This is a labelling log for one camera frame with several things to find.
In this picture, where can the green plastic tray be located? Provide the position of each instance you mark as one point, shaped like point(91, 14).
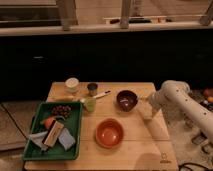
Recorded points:
point(73, 123)

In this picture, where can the dark metal cup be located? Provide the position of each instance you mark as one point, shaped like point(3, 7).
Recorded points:
point(92, 88)

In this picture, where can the orange bowl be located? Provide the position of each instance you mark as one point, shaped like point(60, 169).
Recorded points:
point(109, 133)

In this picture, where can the white ceramic cup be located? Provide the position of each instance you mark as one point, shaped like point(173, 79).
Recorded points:
point(72, 84)

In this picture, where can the orange fruit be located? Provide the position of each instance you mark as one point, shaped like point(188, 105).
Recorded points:
point(48, 122)

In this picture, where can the bunch of dark grapes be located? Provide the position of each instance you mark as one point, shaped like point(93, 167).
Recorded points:
point(61, 111)

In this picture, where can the dark purple bowl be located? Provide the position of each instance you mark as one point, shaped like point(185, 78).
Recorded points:
point(126, 100)

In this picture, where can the white black marker pen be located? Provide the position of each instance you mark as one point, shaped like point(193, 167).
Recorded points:
point(100, 95)

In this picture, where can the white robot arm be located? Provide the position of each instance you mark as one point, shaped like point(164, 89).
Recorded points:
point(177, 92)

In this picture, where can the wooden board eraser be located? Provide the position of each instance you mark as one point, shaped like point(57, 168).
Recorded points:
point(53, 133)

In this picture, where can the grey cloth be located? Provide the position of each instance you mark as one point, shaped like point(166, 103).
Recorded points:
point(37, 138)

